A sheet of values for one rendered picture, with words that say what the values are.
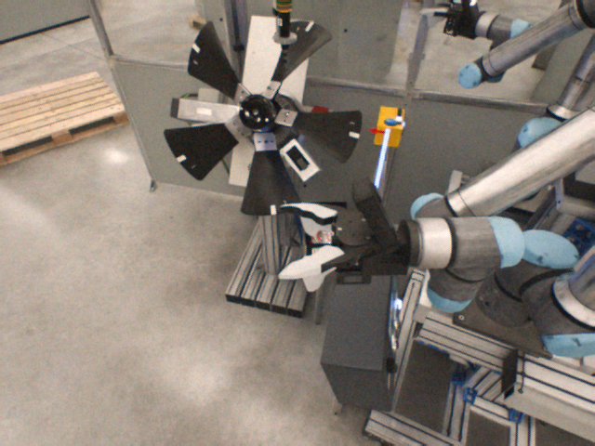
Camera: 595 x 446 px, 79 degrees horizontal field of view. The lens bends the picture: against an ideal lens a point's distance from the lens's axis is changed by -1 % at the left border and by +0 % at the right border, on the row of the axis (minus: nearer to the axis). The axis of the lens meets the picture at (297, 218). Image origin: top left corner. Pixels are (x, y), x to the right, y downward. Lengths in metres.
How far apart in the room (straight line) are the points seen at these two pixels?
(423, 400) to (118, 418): 1.39
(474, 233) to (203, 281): 1.92
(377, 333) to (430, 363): 1.20
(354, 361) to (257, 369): 1.36
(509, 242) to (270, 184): 0.88
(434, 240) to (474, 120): 1.58
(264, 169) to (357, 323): 0.75
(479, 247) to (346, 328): 0.28
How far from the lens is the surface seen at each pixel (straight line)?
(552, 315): 0.85
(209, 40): 1.42
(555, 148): 0.69
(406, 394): 1.79
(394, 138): 1.54
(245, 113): 1.29
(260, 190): 1.28
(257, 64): 1.62
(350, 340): 0.68
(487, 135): 2.15
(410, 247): 0.54
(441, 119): 2.07
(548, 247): 0.92
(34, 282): 2.74
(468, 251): 0.56
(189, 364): 2.07
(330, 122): 1.30
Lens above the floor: 1.85
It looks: 46 degrees down
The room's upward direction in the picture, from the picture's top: straight up
